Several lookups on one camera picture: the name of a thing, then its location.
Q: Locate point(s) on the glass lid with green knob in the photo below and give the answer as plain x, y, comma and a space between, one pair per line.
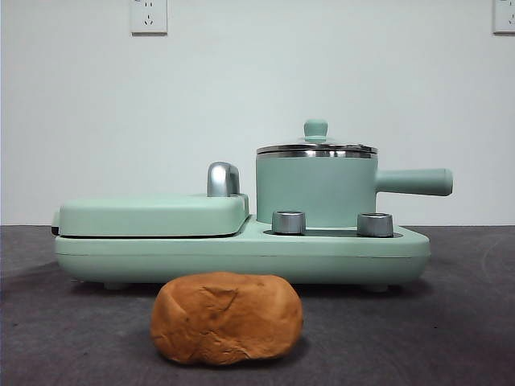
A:
316, 128

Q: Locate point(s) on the brown potato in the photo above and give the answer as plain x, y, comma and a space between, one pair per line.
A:
225, 317

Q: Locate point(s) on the silver control knob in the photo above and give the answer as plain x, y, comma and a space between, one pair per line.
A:
289, 223
375, 225

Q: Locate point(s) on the green breakfast machine base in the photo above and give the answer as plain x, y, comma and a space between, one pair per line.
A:
241, 257

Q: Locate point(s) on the green griddle cover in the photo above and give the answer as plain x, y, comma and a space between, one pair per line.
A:
141, 215

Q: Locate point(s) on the white wall socket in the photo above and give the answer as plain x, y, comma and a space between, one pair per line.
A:
149, 18
505, 16

